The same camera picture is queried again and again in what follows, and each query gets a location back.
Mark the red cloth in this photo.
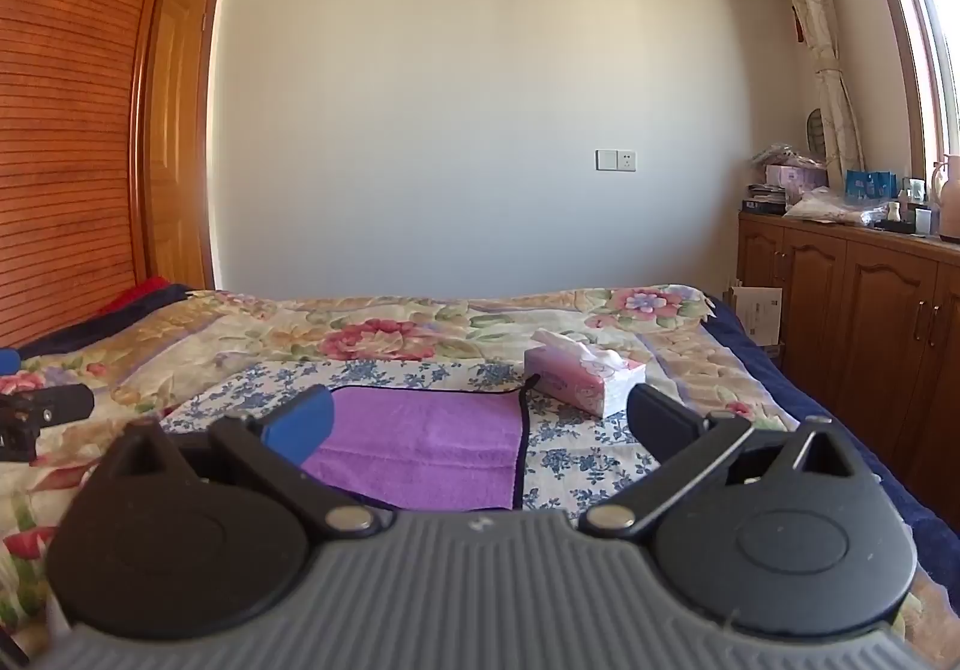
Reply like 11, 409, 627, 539
96, 275, 175, 317

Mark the blue box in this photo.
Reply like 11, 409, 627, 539
845, 169, 898, 203

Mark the blue floral white cloth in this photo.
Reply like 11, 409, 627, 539
159, 359, 665, 517

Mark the purple towel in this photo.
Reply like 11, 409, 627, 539
300, 385, 542, 512

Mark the wooden cabinet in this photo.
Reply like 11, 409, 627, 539
736, 208, 960, 517

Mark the white plastic bag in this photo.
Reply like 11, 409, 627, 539
782, 187, 872, 226

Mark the wooden slatted wardrobe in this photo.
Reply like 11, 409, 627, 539
0, 0, 193, 350

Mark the stack of dark books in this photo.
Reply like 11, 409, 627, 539
739, 182, 790, 216

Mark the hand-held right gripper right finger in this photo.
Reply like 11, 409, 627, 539
577, 383, 883, 540

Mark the pink thermos jug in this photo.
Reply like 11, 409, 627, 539
928, 152, 960, 245

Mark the oval hand fan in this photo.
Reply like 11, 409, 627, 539
803, 107, 830, 163

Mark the wooden door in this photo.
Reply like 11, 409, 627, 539
141, 0, 223, 293

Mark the wooden framed window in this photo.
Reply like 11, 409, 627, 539
846, 0, 960, 195

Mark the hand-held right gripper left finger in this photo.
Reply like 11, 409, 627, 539
99, 385, 396, 539

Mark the pink tissue box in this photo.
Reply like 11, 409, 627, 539
523, 329, 647, 419

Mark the floral bed quilt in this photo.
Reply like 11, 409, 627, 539
0, 283, 960, 648

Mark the patterned cream curtain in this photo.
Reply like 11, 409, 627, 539
748, 0, 869, 193

